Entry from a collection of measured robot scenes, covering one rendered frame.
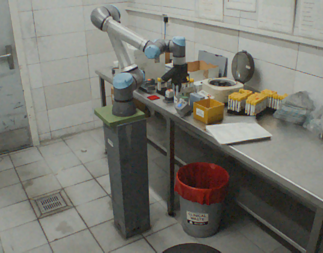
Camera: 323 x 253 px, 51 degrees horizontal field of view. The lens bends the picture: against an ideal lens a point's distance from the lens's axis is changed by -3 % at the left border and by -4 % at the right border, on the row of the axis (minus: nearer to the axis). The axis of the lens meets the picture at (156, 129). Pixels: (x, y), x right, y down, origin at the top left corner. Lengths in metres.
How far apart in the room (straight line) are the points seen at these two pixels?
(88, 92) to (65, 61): 0.45
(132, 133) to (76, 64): 1.87
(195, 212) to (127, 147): 0.64
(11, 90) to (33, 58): 0.38
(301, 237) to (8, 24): 2.99
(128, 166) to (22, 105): 1.82
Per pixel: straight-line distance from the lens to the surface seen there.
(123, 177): 2.22
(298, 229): 2.31
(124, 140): 2.10
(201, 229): 2.46
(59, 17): 3.72
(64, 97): 3.89
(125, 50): 2.15
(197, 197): 2.27
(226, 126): 1.99
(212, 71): 2.66
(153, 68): 2.70
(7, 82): 3.64
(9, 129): 3.80
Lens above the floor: 1.72
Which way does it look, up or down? 25 degrees down
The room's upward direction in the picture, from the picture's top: 1 degrees counter-clockwise
